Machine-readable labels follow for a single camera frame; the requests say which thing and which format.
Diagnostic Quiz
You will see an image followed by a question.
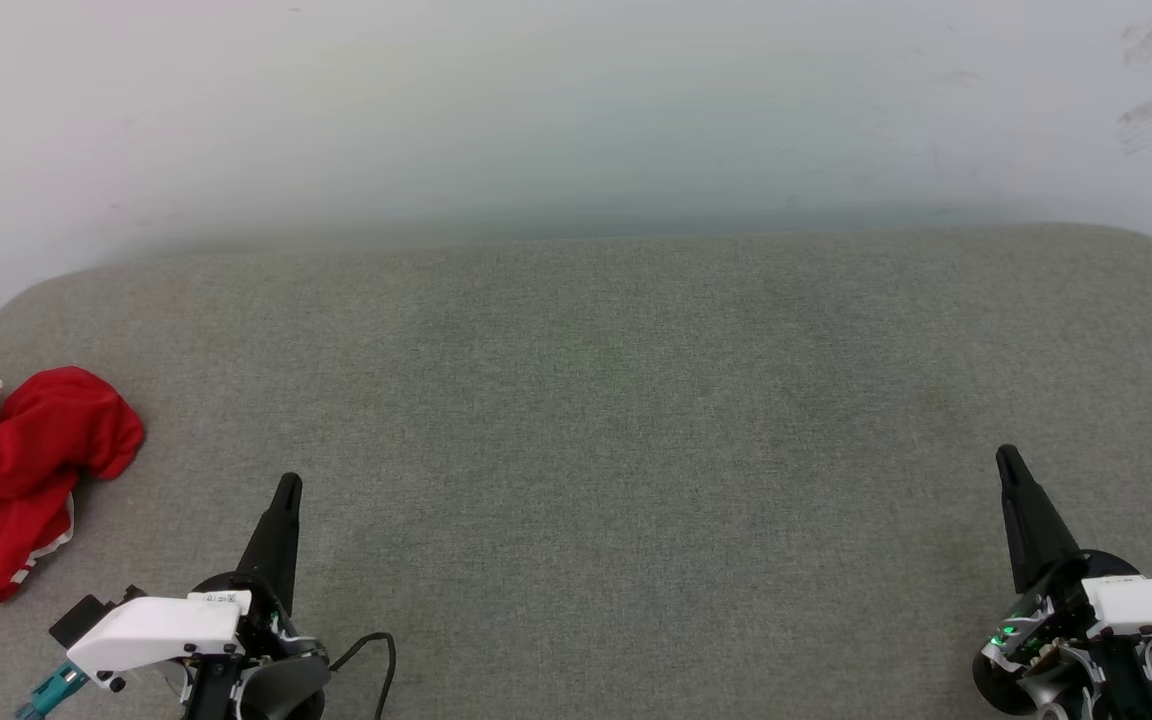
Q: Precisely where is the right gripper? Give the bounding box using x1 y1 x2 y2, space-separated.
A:
971 444 1152 720

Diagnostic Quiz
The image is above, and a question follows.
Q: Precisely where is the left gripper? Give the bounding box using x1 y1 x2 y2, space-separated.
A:
181 473 333 720

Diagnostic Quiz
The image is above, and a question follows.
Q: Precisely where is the red and white jersey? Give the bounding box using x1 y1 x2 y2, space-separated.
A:
0 366 147 604

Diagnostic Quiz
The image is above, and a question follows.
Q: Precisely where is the teal camera cable connector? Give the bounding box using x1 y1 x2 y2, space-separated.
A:
16 664 89 720

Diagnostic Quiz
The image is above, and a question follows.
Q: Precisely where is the thin black cable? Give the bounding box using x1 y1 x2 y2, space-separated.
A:
330 632 398 720

